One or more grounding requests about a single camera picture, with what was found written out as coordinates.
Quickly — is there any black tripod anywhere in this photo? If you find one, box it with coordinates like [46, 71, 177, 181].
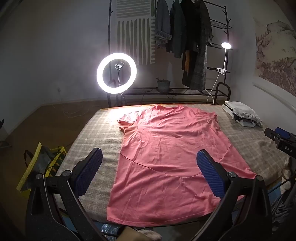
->
[115, 93, 127, 107]

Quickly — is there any white clip lamp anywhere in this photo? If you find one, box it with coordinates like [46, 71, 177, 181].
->
[216, 42, 233, 76]

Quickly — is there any white ring light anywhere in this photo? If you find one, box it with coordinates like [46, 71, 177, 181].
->
[96, 52, 137, 94]

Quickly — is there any cardboard box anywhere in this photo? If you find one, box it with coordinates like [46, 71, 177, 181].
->
[117, 226, 162, 241]

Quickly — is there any potted plant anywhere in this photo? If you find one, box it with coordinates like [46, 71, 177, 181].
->
[156, 77, 172, 93]

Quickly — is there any black metal clothes rack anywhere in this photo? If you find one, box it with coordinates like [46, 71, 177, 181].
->
[108, 0, 233, 103]

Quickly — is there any orange garment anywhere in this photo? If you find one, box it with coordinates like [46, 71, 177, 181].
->
[181, 50, 191, 71]

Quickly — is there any striped wall hanging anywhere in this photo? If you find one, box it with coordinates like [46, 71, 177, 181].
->
[115, 0, 157, 66]

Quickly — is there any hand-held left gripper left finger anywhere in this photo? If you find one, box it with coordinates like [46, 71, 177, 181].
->
[25, 148, 108, 241]

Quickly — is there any phone holder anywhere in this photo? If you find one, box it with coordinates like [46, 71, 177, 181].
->
[114, 62, 125, 87]

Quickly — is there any grey plaid coat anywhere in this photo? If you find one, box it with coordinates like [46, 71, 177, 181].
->
[181, 0, 214, 91]

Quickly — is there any striped cloth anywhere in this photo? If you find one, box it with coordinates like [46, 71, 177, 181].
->
[270, 197, 296, 232]

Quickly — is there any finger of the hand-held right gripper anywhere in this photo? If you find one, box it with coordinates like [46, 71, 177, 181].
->
[265, 128, 281, 143]
[275, 127, 296, 140]

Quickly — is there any dark green jacket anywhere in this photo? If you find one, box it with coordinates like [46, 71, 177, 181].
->
[170, 0, 188, 59]

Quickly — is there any blue plastic packet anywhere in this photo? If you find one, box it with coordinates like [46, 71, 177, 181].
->
[99, 222, 121, 237]

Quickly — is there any landscape wall painting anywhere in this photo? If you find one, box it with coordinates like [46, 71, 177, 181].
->
[253, 17, 296, 90]

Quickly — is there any black metal frame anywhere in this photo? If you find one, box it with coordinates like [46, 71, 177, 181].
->
[215, 83, 232, 103]

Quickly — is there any yellow and black bag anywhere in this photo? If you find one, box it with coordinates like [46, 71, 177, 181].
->
[17, 142, 68, 193]

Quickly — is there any beige plaid blanket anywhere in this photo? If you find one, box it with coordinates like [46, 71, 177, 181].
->
[54, 103, 289, 224]

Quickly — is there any pile of folded clothes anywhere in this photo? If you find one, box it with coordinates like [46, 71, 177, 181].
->
[221, 101, 264, 128]

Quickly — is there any pink t-shirt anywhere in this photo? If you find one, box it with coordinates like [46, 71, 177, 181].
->
[106, 104, 257, 227]

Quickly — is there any white cable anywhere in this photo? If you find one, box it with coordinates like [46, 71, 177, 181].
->
[206, 74, 221, 105]

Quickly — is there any denim jacket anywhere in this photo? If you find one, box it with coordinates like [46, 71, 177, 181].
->
[154, 0, 173, 48]

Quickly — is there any black garment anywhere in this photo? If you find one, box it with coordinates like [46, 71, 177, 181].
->
[180, 0, 200, 52]

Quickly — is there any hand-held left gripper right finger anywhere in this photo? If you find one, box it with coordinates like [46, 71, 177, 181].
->
[196, 149, 273, 241]

